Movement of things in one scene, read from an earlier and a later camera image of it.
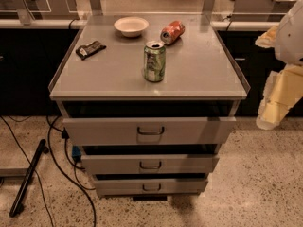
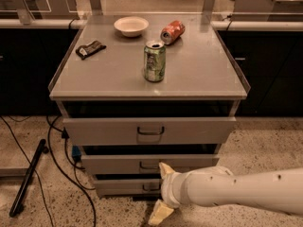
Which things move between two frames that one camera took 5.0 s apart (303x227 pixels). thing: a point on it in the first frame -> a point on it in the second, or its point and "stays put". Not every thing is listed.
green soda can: x=154 y=61 stays put
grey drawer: x=149 y=164 stays put
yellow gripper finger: x=283 y=90 -> x=160 y=212
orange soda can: x=172 y=31 stays put
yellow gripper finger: x=268 y=39 -> x=165 y=169
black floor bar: x=35 y=159 stays put
